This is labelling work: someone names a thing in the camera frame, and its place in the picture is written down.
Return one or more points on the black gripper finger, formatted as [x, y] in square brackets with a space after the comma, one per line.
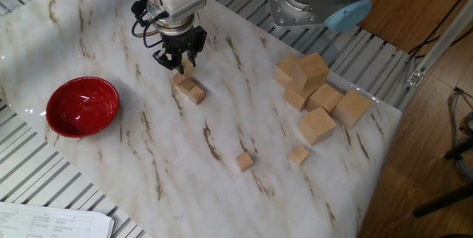
[166, 60]
[200, 40]

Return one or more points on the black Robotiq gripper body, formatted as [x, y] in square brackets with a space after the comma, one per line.
[179, 41]

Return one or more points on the large wooden cube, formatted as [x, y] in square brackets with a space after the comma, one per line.
[351, 108]
[317, 125]
[325, 95]
[284, 68]
[295, 99]
[312, 69]

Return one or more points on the white printed paper stack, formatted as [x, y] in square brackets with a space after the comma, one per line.
[44, 223]

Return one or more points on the red bowl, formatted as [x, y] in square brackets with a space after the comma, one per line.
[83, 108]

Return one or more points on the white marble pattern board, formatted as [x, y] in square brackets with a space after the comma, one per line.
[148, 156]

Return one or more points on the black chair base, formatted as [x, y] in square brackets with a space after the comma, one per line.
[443, 201]

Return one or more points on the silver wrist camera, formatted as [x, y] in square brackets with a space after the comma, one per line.
[188, 9]

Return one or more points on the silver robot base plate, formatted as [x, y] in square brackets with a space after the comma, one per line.
[292, 14]

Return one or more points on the aluminium frame profile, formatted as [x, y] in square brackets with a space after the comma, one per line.
[439, 51]

